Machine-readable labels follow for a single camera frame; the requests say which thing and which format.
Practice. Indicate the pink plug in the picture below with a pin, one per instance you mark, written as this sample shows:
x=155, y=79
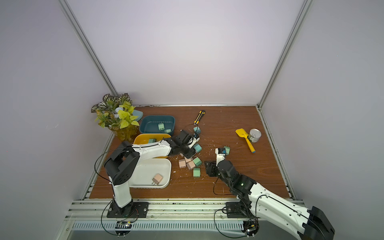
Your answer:
x=190, y=165
x=188, y=160
x=182, y=164
x=157, y=179

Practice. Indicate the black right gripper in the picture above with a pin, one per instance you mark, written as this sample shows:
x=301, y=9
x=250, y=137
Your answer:
x=212, y=168

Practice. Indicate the yellow storage bin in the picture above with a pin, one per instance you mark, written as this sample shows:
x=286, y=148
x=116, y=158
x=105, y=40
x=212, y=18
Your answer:
x=144, y=138

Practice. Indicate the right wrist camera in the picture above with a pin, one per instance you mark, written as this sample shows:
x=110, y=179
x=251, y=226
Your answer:
x=220, y=154

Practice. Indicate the silver tin can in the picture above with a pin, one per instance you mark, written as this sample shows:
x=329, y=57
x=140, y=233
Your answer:
x=254, y=135

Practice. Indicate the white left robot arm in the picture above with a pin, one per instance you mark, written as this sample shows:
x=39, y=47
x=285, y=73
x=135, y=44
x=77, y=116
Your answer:
x=121, y=164

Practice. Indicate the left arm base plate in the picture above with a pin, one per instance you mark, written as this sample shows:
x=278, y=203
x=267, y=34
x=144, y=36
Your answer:
x=131, y=210

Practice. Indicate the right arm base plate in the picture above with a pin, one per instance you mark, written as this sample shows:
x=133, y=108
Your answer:
x=237, y=210

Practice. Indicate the light blue dish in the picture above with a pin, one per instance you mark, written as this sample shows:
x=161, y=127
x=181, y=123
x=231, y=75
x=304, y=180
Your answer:
x=138, y=114

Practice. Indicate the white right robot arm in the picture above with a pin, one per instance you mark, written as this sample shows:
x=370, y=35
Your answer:
x=256, y=202

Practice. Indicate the potted green plant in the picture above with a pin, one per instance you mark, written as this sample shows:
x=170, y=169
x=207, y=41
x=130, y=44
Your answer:
x=116, y=113

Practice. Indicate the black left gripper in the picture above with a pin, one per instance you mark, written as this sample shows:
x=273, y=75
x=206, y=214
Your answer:
x=191, y=153

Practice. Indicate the yellow toy shovel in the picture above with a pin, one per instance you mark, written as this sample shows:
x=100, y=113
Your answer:
x=243, y=134

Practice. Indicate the white storage bin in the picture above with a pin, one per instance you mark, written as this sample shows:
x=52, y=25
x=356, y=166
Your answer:
x=146, y=169

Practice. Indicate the yellow black utility knife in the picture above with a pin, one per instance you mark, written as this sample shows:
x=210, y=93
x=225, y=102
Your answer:
x=199, y=117

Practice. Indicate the teal storage bin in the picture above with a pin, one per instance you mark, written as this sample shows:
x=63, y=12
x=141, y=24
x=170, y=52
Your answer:
x=149, y=124

